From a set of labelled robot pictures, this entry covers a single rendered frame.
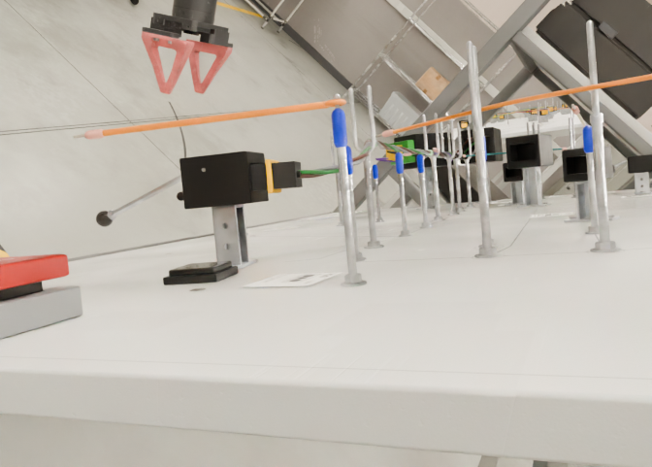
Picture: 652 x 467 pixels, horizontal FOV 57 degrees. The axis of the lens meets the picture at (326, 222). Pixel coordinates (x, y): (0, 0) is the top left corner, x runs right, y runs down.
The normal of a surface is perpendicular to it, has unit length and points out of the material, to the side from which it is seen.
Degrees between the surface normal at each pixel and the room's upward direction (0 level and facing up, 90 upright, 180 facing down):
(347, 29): 90
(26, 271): 40
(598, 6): 90
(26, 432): 0
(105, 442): 0
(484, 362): 49
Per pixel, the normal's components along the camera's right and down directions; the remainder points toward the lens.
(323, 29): -0.28, 0.21
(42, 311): 0.91, -0.07
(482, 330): -0.09, -0.99
